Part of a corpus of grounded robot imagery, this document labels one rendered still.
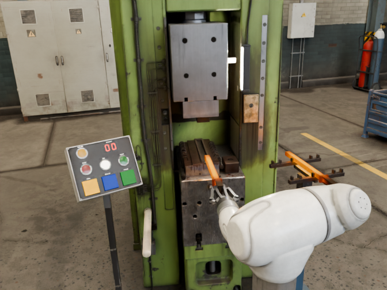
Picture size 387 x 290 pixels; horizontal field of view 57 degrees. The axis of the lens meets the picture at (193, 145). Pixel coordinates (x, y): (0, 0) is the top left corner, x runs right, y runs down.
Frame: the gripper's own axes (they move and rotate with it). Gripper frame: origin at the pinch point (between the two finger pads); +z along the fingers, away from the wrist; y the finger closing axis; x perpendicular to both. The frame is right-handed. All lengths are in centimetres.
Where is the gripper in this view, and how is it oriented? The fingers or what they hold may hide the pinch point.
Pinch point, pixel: (218, 186)
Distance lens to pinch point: 167.1
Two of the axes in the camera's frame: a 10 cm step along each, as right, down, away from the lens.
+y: 9.9, -0.7, 0.9
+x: -0.3, -9.3, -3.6
